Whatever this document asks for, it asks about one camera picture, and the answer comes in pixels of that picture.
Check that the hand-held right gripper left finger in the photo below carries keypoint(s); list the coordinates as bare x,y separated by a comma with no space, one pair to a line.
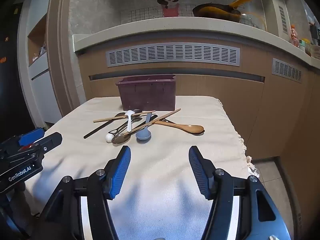
120,172

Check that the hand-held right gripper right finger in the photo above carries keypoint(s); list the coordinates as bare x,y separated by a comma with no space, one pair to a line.
200,172

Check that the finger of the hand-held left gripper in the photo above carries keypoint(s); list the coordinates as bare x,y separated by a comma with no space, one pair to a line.
31,135
50,141

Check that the shovel-shaped metal spoon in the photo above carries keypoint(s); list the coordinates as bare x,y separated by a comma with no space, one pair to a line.
113,131

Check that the wooden spoon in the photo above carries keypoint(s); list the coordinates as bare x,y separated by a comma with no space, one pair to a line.
193,129

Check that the blue-grey plastic spoon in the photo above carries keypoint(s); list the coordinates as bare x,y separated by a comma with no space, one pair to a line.
143,134

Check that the white plastic spoon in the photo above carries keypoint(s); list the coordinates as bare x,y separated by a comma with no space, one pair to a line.
129,125

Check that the wooden chopstick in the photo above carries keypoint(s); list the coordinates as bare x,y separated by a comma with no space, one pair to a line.
165,116
110,118

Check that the maroon plastic utensil box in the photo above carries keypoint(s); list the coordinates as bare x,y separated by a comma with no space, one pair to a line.
147,95

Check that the beige tablecloth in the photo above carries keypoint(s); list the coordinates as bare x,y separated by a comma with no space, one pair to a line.
175,145

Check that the long grey vent grille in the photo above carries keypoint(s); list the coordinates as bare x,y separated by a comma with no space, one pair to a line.
172,54

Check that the small grey vent grille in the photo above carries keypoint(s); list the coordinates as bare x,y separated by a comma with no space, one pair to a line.
287,70

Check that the light stone countertop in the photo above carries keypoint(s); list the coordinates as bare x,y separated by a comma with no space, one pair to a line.
175,23

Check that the glass pan lid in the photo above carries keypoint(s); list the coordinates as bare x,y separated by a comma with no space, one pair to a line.
251,20

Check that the orange snack bag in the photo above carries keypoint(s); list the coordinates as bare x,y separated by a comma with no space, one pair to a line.
294,36

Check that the pink-dressed cartoon wall sticker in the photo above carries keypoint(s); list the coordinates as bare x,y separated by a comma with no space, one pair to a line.
170,5

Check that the white wall vent grille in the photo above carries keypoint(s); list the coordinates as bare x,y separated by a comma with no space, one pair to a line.
282,20

